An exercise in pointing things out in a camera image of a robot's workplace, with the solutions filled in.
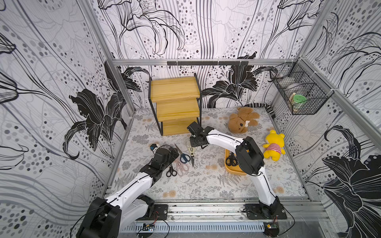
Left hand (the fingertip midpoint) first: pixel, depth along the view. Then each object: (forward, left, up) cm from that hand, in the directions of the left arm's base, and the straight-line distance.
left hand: (175, 155), depth 87 cm
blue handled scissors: (+2, -5, -6) cm, 8 cm away
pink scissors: (-6, -4, -6) cm, 9 cm away
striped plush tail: (+47, -70, -3) cm, 85 cm away
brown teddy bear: (+23, -41, +4) cm, 47 cm away
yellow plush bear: (+8, -61, +3) cm, 62 cm away
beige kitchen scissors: (+7, -10, -5) cm, 13 cm away
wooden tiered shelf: (+35, +3, +11) cm, 37 cm away
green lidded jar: (+22, -67, +29) cm, 76 cm away
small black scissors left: (-8, +2, -5) cm, 10 cm away
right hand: (+14, -12, -4) cm, 19 cm away
